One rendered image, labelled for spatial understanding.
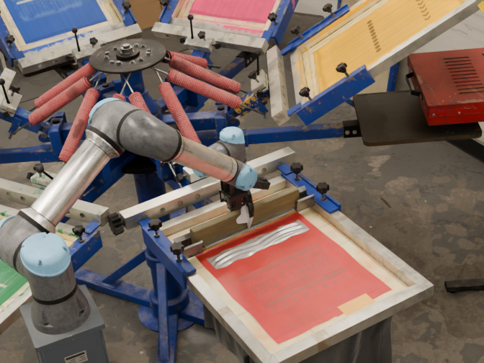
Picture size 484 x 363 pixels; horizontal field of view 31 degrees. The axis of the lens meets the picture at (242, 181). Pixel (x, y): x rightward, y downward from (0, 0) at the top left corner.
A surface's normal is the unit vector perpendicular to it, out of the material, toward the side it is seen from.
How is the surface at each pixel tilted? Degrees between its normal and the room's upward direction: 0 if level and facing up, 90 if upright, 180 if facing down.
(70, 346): 90
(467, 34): 90
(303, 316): 0
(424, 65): 0
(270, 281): 0
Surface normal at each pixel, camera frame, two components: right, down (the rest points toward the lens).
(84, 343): 0.42, 0.47
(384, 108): -0.08, -0.83
